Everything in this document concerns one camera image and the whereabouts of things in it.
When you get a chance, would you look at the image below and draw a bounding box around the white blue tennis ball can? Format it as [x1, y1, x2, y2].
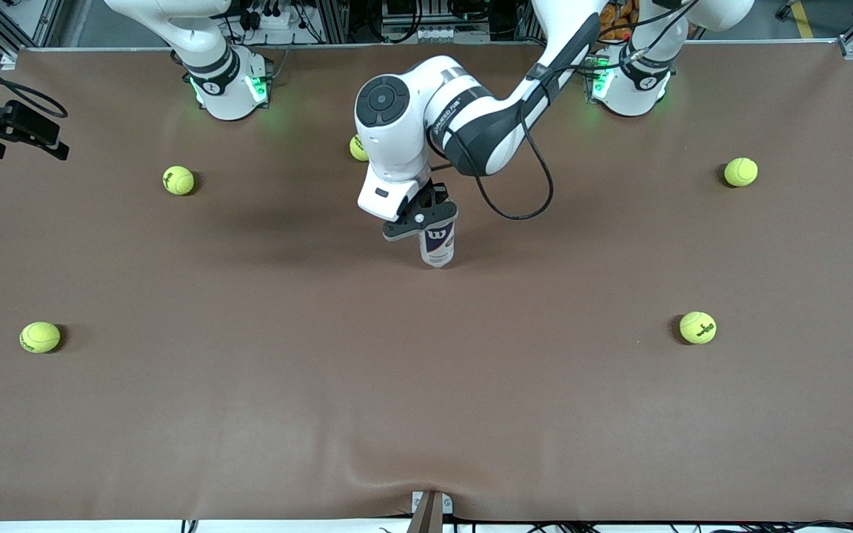
[419, 221, 459, 269]

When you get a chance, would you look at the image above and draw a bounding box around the grey electronics rack unit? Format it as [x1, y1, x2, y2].
[381, 0, 492, 44]

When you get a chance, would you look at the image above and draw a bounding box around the brown table mat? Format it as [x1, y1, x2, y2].
[0, 41, 853, 523]

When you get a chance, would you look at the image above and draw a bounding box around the white power strip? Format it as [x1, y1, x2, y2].
[245, 7, 301, 30]

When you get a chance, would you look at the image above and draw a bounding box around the orange bag pile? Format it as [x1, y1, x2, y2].
[595, 0, 640, 42]

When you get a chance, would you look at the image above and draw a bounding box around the brown wooden strip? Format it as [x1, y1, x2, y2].
[406, 492, 444, 533]

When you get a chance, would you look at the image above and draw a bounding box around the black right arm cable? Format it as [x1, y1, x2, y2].
[0, 38, 70, 121]

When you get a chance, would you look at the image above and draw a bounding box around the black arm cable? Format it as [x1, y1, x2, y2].
[0, 38, 70, 121]
[430, 0, 698, 221]

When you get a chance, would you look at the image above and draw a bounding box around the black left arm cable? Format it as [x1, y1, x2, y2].
[430, 0, 698, 221]

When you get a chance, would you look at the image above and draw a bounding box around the small metal clamp bracket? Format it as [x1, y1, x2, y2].
[411, 490, 454, 516]

